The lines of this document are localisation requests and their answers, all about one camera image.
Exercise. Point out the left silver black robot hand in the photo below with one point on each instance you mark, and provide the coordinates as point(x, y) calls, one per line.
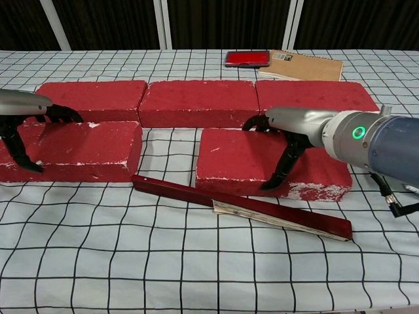
point(29, 101)

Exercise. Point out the white partition frame post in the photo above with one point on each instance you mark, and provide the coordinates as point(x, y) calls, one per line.
point(293, 24)
point(162, 24)
point(57, 26)

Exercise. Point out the red ink pad case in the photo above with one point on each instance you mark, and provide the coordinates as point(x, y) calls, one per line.
point(247, 59)

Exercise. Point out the red foam brick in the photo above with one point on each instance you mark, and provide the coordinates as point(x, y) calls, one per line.
point(196, 101)
point(98, 95)
point(82, 147)
point(235, 160)
point(311, 93)

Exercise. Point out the brown spiral notebook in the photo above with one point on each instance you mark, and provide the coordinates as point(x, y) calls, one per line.
point(304, 67)

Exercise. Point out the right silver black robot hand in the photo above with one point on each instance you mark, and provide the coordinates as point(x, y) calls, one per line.
point(294, 119)

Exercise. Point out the white black checked tablecloth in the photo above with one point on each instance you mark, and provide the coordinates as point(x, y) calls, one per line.
point(131, 261)

